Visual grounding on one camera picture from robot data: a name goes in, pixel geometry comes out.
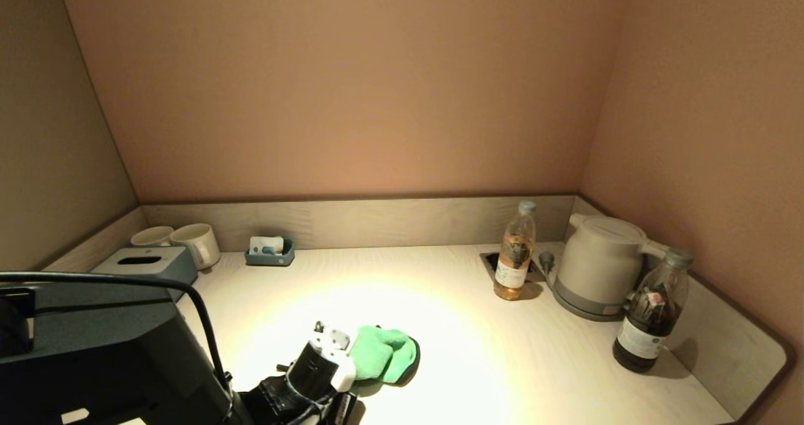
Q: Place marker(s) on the cream ceramic mug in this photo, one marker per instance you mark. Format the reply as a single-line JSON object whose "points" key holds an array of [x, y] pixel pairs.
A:
{"points": [[151, 235]]}

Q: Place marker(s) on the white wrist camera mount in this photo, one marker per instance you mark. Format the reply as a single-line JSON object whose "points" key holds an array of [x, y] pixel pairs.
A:
{"points": [[333, 343]]}

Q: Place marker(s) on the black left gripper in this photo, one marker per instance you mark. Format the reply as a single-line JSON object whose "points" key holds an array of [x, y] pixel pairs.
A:
{"points": [[295, 393]]}

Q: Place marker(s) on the white sachet packets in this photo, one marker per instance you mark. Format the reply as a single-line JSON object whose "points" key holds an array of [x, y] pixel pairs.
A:
{"points": [[264, 244]]}

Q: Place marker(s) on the cream electric kettle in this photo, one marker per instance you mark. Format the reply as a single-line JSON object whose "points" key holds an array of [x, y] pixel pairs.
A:
{"points": [[597, 262]]}

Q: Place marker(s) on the wooden side panel rounded corner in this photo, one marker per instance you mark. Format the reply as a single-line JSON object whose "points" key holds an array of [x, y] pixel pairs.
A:
{"points": [[728, 331]]}

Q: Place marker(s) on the grey kettle plug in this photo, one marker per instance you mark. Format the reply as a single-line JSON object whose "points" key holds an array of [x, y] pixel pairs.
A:
{"points": [[546, 262]]}

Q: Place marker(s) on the blue-grey tissue box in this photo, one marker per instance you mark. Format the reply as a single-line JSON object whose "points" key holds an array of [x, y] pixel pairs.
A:
{"points": [[144, 265]]}

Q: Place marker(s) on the wooden desk side panel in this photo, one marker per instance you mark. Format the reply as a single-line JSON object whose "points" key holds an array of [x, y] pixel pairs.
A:
{"points": [[100, 236]]}

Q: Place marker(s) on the long wooden desk upstand panel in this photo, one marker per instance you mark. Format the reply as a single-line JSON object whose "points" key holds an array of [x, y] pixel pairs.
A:
{"points": [[377, 221]]}

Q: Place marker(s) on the green microfibre cloth black edge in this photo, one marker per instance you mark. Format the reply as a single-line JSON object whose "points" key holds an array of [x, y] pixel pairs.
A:
{"points": [[383, 356]]}

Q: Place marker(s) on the dark tea bottle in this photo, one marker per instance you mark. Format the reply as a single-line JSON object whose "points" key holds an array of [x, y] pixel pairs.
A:
{"points": [[650, 324]]}

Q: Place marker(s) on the grey kettle base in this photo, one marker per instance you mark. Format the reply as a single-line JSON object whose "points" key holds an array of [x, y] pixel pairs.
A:
{"points": [[581, 309]]}

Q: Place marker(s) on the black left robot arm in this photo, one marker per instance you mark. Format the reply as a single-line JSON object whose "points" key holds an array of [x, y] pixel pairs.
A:
{"points": [[100, 362]]}

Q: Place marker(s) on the small blue sachet tray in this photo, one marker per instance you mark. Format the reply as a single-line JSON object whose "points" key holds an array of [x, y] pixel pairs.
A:
{"points": [[270, 260]]}

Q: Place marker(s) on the black recessed power socket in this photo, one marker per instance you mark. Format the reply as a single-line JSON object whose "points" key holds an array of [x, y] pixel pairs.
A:
{"points": [[493, 263]]}

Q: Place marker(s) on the light amber tea bottle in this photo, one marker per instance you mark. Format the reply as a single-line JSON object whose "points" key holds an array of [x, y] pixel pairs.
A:
{"points": [[514, 268]]}

